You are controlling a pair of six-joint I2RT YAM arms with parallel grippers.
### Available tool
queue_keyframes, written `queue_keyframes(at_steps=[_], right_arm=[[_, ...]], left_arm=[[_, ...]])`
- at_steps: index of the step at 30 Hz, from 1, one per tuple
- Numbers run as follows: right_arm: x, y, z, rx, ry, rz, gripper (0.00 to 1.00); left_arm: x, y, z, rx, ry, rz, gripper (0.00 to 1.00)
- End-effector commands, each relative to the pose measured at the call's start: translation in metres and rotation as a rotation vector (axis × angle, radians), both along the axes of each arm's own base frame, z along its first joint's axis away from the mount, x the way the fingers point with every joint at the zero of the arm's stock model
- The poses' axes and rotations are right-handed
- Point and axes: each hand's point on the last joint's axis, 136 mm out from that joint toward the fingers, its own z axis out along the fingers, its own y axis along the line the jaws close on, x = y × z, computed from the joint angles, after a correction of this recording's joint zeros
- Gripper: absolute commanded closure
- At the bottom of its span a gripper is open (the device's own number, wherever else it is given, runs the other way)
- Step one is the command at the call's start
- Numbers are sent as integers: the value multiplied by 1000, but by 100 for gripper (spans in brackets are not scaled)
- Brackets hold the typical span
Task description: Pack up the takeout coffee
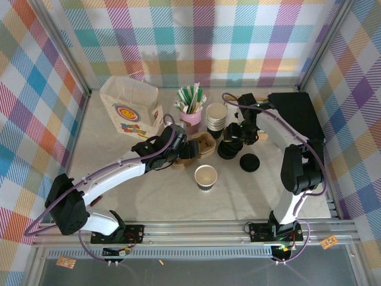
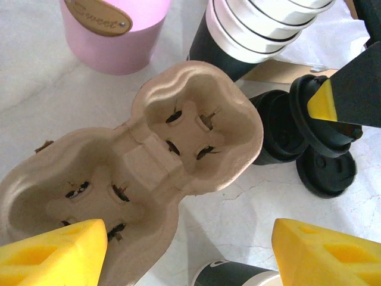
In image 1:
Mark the stack of white napkins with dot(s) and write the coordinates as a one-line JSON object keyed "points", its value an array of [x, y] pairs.
{"points": [[237, 114]]}

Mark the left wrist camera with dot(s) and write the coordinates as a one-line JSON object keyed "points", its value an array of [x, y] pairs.
{"points": [[180, 135]]}

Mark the grey metal base panel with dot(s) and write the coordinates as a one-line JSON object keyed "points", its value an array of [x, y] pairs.
{"points": [[208, 274]]}

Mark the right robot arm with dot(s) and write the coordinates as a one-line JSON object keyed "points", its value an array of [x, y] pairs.
{"points": [[300, 167]]}

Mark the box of white napkins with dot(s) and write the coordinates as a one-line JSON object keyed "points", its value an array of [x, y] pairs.
{"points": [[230, 96]]}

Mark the black plastic cup lid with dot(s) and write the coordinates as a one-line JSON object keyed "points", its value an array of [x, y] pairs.
{"points": [[250, 163]]}

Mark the black paper coffee cup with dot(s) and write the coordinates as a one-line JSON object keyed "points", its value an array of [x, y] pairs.
{"points": [[205, 175]]}

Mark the stack of black cup lids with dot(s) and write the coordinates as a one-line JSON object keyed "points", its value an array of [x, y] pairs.
{"points": [[227, 153]]}

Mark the orange tag sticker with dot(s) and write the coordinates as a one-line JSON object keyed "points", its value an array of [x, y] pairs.
{"points": [[328, 241], [66, 262]]}

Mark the aluminium frame post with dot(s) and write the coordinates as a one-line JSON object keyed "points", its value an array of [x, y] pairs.
{"points": [[324, 44], [65, 50]]}

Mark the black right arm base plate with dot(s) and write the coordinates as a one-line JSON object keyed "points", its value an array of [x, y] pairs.
{"points": [[259, 232]]}

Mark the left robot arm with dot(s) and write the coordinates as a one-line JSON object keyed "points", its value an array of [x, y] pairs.
{"points": [[113, 175]]}

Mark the aluminium frame rail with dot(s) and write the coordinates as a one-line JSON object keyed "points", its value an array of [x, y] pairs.
{"points": [[193, 235]]}

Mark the wooden stirrer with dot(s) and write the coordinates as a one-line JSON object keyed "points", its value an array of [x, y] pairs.
{"points": [[194, 107]]}

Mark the stack of brown cup carriers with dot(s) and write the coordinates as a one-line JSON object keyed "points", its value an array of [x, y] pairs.
{"points": [[208, 143]]}

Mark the pink straw holder cup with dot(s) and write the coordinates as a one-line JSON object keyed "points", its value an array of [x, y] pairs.
{"points": [[190, 123]]}

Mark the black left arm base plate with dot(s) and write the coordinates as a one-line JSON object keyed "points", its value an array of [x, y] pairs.
{"points": [[135, 233]]}

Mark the white wrapped straw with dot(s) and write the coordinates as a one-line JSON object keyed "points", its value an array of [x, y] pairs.
{"points": [[178, 105], [195, 90]]}

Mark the black flat box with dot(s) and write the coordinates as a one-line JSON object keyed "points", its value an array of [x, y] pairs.
{"points": [[297, 107]]}

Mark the white smiley print paper bag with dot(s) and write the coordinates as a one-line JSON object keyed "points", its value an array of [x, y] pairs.
{"points": [[131, 113]]}

